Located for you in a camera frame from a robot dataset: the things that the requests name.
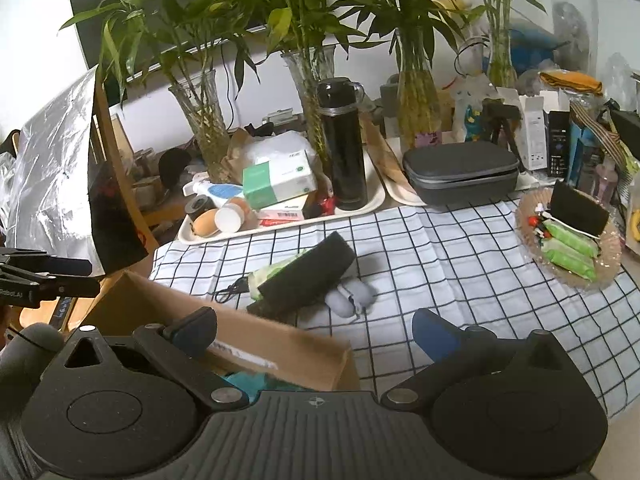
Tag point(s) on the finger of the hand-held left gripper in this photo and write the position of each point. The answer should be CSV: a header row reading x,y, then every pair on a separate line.
x,y
65,287
55,266

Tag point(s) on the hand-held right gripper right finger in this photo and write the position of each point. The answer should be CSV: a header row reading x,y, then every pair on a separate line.
x,y
434,337

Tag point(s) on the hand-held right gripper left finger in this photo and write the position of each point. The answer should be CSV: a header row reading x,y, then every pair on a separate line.
x,y
192,334

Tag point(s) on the cardboard box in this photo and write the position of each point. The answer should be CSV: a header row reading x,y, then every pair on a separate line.
x,y
280,350

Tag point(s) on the green white tissue packet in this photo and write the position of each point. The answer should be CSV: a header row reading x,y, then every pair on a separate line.
x,y
272,272

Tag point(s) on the black bag red print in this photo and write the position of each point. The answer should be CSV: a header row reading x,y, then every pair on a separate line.
x,y
112,220

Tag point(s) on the teal fluffy cloth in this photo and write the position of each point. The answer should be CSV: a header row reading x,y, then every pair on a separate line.
x,y
250,384

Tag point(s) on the checked tablecloth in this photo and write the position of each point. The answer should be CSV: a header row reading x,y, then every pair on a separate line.
x,y
450,260

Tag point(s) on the wooden chair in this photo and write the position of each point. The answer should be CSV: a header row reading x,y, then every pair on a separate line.
x,y
117,160

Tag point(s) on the small black cylinder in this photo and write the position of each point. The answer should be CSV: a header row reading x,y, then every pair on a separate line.
x,y
196,206

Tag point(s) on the white tube blue label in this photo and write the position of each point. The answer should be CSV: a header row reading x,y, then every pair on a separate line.
x,y
215,192

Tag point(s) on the red white flat box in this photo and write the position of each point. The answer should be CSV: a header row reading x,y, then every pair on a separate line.
x,y
282,210

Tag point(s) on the grey zip case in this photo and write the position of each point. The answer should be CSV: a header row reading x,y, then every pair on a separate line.
x,y
460,170

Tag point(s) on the green white carton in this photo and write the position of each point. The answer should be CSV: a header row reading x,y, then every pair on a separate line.
x,y
277,180

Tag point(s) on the brown paper bag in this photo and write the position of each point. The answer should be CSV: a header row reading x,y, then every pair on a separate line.
x,y
387,157

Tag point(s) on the glass plate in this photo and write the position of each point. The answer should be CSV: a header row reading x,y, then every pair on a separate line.
x,y
607,255

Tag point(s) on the white plastic bag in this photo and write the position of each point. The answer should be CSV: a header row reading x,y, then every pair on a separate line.
x,y
280,147

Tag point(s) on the glass vase with bamboo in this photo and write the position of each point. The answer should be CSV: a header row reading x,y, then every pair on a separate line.
x,y
202,120
417,95
310,90
501,60

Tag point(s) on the black thermos bottle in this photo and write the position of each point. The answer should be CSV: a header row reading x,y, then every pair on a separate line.
x,y
342,150

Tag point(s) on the small black tripod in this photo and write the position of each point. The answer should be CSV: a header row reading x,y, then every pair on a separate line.
x,y
500,122

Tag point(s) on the tall white carton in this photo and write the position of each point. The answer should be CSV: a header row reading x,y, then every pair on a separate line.
x,y
534,132

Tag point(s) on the tall black carton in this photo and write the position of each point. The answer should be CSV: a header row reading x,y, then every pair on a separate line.
x,y
557,145

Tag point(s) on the blue carton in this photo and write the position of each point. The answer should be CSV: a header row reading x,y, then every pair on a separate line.
x,y
582,157

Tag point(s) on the white printed bag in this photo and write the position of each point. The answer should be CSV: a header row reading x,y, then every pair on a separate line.
x,y
470,105

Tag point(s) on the striped ribbon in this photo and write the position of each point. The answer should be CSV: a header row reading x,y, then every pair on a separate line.
x,y
600,127

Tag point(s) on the orange folded cloth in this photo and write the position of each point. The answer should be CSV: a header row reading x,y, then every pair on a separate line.
x,y
570,82

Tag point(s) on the wall television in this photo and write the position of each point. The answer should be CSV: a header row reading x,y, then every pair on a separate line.
x,y
90,10

